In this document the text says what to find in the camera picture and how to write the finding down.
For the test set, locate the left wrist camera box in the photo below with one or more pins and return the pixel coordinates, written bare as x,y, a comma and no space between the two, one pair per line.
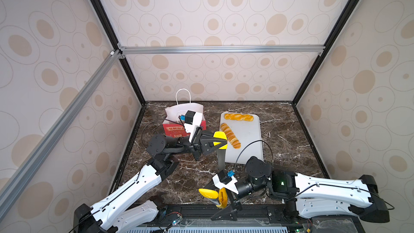
192,121

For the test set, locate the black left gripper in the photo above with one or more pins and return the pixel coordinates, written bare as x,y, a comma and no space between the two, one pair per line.
201,144

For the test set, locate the horizontal aluminium rail back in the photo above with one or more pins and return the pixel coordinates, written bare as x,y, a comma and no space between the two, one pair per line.
255,49

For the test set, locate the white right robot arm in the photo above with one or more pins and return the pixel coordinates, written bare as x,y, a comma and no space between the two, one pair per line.
303,196

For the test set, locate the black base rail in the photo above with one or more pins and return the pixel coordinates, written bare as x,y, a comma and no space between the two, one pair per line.
204,219

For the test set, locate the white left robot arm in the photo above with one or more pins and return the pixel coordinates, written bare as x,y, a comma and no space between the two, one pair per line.
115,213

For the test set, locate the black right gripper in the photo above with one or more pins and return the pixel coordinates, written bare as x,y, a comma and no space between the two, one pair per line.
231,197

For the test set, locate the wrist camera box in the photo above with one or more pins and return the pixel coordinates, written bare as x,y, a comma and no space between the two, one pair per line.
192,121
226,180

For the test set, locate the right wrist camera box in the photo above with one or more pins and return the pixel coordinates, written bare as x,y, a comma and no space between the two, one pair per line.
226,180

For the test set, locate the long striped bread roll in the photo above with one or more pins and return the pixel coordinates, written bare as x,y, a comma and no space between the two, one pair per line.
231,138

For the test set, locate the diagonal aluminium rail left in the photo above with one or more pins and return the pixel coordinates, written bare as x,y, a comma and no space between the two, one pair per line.
32,164

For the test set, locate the white rectangular tray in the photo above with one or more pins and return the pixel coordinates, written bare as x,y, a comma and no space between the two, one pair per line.
246,133

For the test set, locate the red paper gift bag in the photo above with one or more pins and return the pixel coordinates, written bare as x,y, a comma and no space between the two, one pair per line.
172,124

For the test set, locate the long twisted bread top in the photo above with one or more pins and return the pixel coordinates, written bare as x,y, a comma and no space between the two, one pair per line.
238,117

